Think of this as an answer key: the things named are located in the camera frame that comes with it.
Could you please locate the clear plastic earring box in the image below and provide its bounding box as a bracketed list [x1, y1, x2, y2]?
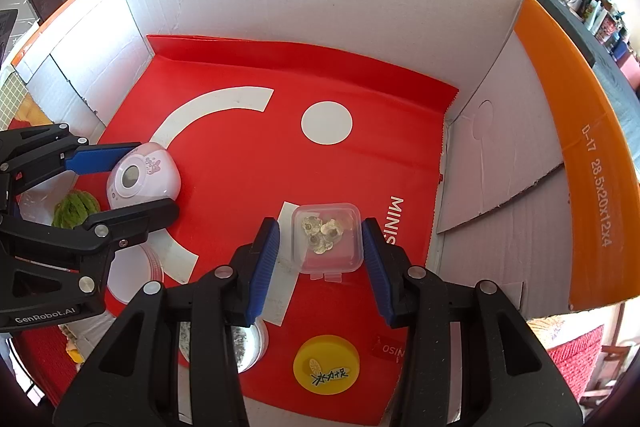
[290, 202, 363, 283]

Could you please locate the pink toy camera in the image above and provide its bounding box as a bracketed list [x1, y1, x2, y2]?
[106, 142, 181, 209]

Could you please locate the green knitted scrunchie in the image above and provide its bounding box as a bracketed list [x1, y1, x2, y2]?
[52, 190, 101, 230]

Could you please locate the white glitter cream jar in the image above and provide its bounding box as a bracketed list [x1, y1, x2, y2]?
[179, 317, 268, 374]

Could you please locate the yellow round lid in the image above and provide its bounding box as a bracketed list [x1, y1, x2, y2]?
[293, 335, 360, 395]

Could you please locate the orange white cardboard box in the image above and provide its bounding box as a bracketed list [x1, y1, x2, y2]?
[8, 0, 640, 427]

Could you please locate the red knitted table cloth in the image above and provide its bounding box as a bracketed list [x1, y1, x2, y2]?
[544, 325, 604, 400]

